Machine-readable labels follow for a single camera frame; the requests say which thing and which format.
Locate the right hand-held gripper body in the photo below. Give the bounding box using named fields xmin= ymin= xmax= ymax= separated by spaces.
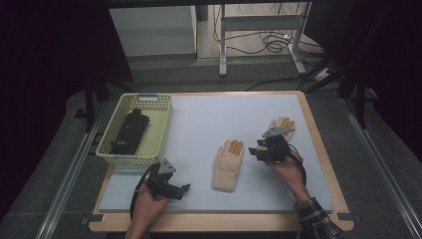
xmin=256 ymin=125 xmax=296 ymax=164

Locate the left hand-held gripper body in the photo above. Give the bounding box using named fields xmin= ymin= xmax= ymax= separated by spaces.
xmin=145 ymin=157 xmax=177 ymax=201

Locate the cream glove with orange fingers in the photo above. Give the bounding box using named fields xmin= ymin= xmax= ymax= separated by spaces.
xmin=211 ymin=139 xmax=246 ymax=193
xmin=266 ymin=116 xmax=297 ymax=141

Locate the pale green plastic basket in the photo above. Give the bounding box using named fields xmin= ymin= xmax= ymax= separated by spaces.
xmin=95 ymin=93 xmax=174 ymax=166

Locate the black glove with logo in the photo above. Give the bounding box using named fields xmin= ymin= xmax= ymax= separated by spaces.
xmin=108 ymin=110 xmax=149 ymax=156

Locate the person's left hand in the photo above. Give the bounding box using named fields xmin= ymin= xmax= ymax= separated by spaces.
xmin=131 ymin=182 xmax=172 ymax=223

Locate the person's right hand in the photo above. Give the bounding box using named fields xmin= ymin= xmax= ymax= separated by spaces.
xmin=265 ymin=152 xmax=309 ymax=199

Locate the white table mat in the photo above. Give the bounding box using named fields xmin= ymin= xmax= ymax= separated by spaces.
xmin=99 ymin=94 xmax=335 ymax=214

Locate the white power strip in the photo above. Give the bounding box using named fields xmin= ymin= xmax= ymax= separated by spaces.
xmin=313 ymin=67 xmax=331 ymax=83

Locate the black metal stand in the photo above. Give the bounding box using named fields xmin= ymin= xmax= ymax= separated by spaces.
xmin=82 ymin=78 xmax=112 ymax=134
xmin=336 ymin=64 xmax=380 ymax=130

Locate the dark curtain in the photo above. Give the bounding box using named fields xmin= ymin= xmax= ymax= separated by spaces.
xmin=0 ymin=0 xmax=134 ymax=220
xmin=303 ymin=0 xmax=422 ymax=163

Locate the white cabinet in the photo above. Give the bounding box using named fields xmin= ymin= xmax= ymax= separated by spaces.
xmin=108 ymin=5 xmax=198 ymax=58

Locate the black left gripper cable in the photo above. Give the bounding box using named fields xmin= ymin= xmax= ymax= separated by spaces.
xmin=129 ymin=161 xmax=161 ymax=219

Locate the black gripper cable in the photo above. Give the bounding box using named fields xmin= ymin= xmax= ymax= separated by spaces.
xmin=288 ymin=142 xmax=309 ymax=187
xmin=129 ymin=161 xmax=161 ymax=219

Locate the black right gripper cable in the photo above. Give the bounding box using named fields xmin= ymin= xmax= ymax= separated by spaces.
xmin=288 ymin=142 xmax=309 ymax=187

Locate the aluminium floor rail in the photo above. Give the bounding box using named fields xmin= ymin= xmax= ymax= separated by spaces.
xmin=340 ymin=97 xmax=422 ymax=239
xmin=35 ymin=114 xmax=105 ymax=239

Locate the tangle of black floor cables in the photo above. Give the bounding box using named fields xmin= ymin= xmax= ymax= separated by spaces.
xmin=213 ymin=3 xmax=325 ymax=58

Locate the grey metal desk frame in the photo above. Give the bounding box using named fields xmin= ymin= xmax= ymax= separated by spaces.
xmin=218 ymin=1 xmax=313 ymax=78

